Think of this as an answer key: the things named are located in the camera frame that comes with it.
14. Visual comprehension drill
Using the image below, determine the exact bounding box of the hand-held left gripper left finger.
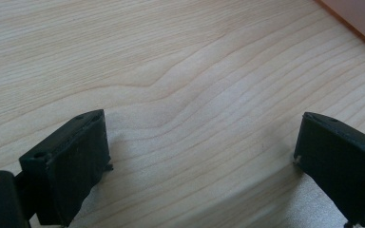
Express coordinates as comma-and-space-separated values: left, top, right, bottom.
18, 108, 114, 227

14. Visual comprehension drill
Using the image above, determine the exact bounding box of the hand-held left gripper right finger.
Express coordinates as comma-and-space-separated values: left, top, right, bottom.
293, 111, 365, 227

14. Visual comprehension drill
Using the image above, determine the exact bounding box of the pink object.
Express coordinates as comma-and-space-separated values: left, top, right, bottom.
314, 0, 365, 53

